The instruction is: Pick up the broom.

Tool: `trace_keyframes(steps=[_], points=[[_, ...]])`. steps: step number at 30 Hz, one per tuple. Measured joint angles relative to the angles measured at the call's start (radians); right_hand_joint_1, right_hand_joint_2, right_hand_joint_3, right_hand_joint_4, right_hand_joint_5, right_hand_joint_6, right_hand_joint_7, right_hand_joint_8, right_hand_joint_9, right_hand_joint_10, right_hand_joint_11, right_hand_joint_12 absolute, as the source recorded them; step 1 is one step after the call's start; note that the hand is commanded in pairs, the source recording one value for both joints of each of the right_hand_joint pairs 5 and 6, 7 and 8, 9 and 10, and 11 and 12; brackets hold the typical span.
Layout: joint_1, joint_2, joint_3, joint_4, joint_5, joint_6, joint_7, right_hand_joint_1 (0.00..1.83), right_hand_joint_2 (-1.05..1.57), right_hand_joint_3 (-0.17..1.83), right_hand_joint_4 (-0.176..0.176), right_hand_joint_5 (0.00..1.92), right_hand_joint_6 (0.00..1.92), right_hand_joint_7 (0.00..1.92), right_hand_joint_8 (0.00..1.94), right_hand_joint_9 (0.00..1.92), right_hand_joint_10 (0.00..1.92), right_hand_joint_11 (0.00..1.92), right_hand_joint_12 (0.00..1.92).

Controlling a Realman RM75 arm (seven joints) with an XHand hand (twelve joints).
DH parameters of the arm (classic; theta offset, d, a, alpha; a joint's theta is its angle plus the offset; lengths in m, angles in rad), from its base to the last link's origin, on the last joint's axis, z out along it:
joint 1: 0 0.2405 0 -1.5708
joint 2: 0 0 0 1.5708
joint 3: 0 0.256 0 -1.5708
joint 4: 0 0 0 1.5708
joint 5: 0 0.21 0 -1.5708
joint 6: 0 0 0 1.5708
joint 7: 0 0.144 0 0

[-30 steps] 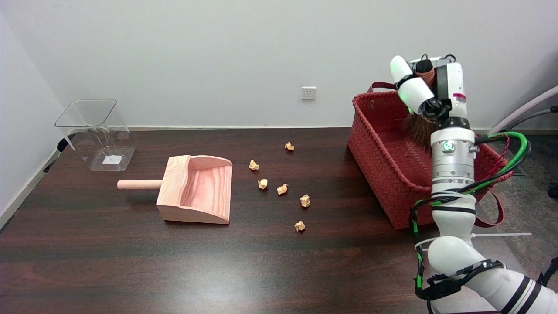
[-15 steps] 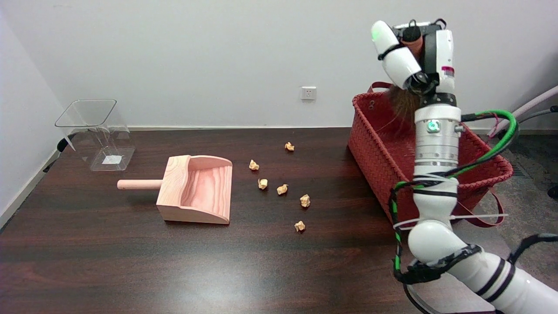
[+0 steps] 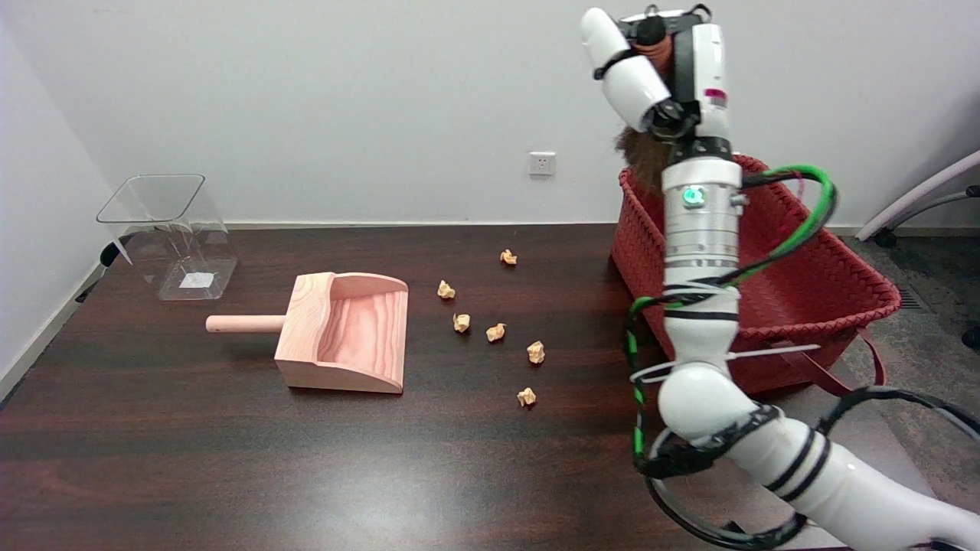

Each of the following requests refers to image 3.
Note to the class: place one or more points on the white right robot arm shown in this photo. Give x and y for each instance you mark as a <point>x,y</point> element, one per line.
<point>700,229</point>

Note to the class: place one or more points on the crumpled yellow paper ball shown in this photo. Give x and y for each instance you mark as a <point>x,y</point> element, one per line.
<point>536,352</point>
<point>508,257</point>
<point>526,396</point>
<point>461,322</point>
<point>495,332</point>
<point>445,289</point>

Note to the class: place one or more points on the orange woven basket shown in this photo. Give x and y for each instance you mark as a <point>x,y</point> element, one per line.
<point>811,298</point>

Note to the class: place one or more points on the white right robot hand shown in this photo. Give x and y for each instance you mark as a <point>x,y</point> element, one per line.
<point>708,69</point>

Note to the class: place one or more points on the clear plastic container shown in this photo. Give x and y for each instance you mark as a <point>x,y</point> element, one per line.
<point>191,260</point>

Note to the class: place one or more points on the wooden dustpan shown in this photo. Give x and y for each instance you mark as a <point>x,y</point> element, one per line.
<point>344,337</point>

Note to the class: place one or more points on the white wall socket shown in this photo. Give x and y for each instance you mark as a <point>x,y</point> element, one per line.
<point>542,163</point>

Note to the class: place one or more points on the small brown hand broom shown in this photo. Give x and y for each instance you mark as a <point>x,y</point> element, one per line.
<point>643,157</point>

